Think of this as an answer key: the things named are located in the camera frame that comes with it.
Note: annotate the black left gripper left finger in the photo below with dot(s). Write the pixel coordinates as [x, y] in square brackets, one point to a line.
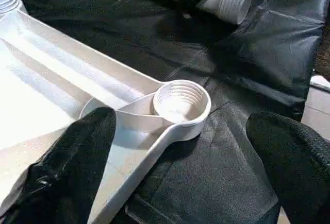
[64, 170]

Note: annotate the black table mat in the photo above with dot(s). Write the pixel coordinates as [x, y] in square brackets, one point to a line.
[232, 67]

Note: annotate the white plastic table top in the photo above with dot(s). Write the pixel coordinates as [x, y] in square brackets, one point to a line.
[38, 92]

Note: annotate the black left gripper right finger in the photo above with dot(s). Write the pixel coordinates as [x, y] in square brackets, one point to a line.
[296, 170]

